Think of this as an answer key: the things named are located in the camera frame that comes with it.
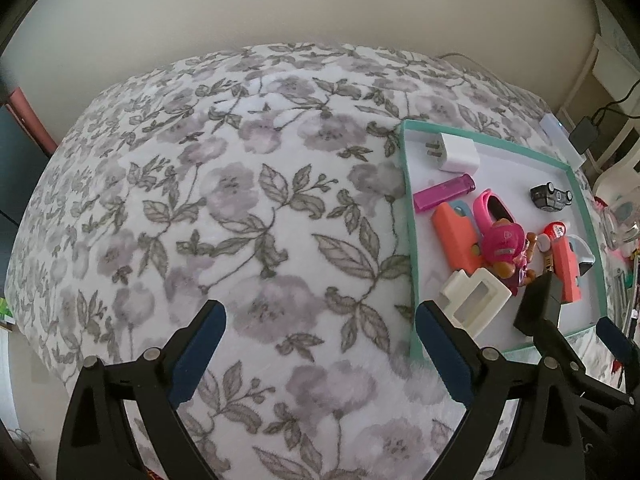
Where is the white charger cube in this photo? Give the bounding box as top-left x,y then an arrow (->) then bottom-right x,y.
424,132 -> 481,175

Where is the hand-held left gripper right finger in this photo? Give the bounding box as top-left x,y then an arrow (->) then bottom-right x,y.
416,301 -> 586,480

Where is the pink pup figure toy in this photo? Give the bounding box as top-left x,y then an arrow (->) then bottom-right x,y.
480,220 -> 538,297

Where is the white rectangular device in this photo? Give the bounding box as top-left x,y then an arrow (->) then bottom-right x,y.
540,115 -> 586,168

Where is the coral and blue plastic toy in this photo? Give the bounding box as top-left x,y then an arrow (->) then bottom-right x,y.
431,200 -> 483,268
550,235 -> 583,306

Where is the grey power adapter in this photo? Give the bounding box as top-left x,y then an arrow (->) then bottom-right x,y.
570,117 -> 601,153

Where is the white shelf unit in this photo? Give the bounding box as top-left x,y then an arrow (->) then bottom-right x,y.
555,35 -> 640,171

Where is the red tube with white cap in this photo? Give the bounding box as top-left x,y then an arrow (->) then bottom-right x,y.
537,220 -> 568,253

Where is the teal cardboard box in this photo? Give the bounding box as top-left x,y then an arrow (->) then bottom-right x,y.
398,119 -> 608,361

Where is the purple lighter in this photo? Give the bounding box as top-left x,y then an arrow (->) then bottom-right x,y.
413,173 -> 476,212

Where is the black toy car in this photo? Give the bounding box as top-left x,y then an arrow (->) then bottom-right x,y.
530,180 -> 573,209

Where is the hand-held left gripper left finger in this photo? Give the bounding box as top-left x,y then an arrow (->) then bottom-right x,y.
56,300 -> 227,480

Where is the cream plastic holder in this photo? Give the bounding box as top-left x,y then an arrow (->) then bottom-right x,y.
440,267 -> 512,338

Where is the clear plastic container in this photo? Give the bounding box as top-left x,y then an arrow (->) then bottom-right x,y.
602,195 -> 640,251

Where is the dark blue panel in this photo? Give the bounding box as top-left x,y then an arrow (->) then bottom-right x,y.
0,87 -> 57,241

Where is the white cable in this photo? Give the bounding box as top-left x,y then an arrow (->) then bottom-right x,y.
437,51 -> 501,79

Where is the pink toy watch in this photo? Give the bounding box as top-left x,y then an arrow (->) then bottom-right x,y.
472,189 -> 516,231

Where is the black power adapter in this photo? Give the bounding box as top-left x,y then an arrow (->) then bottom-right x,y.
514,272 -> 566,336

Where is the floral blanket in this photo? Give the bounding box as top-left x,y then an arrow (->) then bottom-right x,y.
5,42 -> 621,480

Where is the white plastic chair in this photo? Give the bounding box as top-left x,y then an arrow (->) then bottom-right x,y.
592,130 -> 640,201

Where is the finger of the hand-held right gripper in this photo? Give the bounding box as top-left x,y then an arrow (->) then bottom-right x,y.
532,321 -> 590,397
596,317 -> 640,376

